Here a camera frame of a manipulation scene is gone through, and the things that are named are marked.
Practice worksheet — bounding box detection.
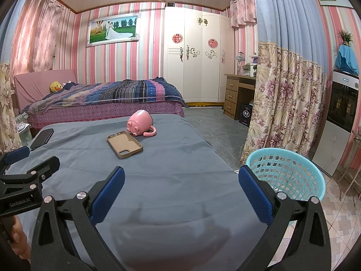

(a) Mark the desk lamp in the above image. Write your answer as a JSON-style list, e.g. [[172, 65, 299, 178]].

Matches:
[[235, 51, 246, 75]]

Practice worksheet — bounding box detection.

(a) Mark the purple dotted bed base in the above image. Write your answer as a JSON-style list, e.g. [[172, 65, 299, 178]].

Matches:
[[27, 102, 185, 129]]

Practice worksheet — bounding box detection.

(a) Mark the blue cloth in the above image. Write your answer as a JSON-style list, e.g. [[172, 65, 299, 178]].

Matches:
[[334, 44, 361, 77]]

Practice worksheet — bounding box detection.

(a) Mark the metal wire side table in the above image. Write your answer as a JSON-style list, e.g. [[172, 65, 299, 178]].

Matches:
[[337, 130, 361, 204]]

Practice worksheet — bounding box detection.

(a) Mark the black box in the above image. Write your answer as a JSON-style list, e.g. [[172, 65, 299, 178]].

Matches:
[[239, 103, 253, 127]]

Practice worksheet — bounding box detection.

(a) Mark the pink bed headboard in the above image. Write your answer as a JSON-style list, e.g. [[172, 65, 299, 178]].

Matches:
[[14, 69, 78, 109]]

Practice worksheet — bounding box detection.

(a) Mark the white wardrobe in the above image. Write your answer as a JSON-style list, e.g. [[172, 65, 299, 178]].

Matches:
[[164, 6, 236, 103]]

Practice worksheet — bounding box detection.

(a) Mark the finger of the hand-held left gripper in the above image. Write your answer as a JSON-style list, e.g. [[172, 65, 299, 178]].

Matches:
[[0, 155, 60, 194], [0, 146, 30, 173]]

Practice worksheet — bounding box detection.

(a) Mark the person's left hand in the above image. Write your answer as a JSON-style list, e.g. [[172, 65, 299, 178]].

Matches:
[[7, 216, 31, 264]]

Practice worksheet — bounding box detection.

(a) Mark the blue floral curtain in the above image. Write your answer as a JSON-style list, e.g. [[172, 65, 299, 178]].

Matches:
[[240, 0, 330, 164], [0, 3, 23, 153]]

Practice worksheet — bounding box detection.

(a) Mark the potted green plant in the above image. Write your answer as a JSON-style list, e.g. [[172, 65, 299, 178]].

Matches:
[[337, 29, 354, 47]]

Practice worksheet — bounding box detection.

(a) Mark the wooden desk with drawers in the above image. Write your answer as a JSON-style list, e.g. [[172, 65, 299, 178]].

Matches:
[[224, 73, 257, 120]]

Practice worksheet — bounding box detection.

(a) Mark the pink patterned window curtain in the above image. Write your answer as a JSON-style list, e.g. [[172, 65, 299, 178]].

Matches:
[[10, 0, 68, 72]]

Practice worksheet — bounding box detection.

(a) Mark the black smartphone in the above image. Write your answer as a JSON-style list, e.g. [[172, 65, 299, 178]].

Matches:
[[30, 128, 54, 151]]

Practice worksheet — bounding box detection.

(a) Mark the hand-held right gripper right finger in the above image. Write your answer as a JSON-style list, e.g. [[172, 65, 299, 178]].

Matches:
[[238, 165, 332, 271]]

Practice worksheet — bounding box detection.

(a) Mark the pink pig mug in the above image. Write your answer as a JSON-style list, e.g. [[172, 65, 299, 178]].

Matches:
[[126, 110, 157, 137]]

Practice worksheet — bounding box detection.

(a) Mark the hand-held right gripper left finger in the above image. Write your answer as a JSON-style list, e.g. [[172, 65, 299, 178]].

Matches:
[[31, 166, 126, 271]]

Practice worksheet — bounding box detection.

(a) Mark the pink curtain valance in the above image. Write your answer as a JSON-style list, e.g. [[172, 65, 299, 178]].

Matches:
[[230, 0, 258, 29]]

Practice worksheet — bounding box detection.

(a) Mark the light blue plastic basket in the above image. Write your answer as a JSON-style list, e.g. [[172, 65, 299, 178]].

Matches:
[[245, 147, 325, 201]]

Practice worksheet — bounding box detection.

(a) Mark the pale green side cabinet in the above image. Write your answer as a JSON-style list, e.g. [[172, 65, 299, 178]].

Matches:
[[15, 113, 33, 147]]

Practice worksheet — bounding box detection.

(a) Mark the white printer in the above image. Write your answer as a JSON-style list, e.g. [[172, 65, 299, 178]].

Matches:
[[242, 63, 258, 77]]

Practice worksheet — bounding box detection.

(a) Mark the purple patchwork quilt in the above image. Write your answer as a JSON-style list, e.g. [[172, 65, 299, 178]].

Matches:
[[23, 77, 188, 113]]

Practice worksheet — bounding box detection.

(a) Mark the brown phone case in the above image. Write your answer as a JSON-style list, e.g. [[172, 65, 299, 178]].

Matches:
[[106, 131, 144, 160]]

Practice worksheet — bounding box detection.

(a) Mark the framed wedding picture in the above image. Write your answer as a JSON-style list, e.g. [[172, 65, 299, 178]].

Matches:
[[86, 13, 141, 48]]

